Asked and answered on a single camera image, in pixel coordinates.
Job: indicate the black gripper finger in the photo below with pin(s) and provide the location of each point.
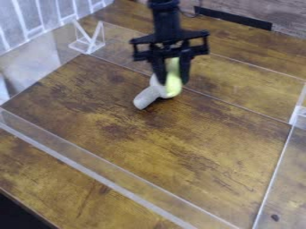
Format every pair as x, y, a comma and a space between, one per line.
159, 69
185, 63

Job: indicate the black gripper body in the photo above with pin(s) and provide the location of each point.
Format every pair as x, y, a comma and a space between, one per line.
190, 40

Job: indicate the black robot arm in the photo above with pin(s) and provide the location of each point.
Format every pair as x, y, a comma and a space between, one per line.
166, 21

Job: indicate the white red toy mushroom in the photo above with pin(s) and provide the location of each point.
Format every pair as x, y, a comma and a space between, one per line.
150, 94

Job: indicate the clear acrylic front barrier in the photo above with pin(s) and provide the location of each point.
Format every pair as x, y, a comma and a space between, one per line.
161, 201

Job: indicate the clear acrylic barrier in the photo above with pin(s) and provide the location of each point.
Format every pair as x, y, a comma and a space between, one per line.
284, 206
161, 201

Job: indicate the clear acrylic right barrier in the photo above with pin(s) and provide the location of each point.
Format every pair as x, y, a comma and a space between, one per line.
284, 206

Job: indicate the clear acrylic triangle bracket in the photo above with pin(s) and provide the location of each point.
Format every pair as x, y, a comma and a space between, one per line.
87, 44

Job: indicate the black wall strip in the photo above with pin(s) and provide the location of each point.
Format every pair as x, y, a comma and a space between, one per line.
251, 22

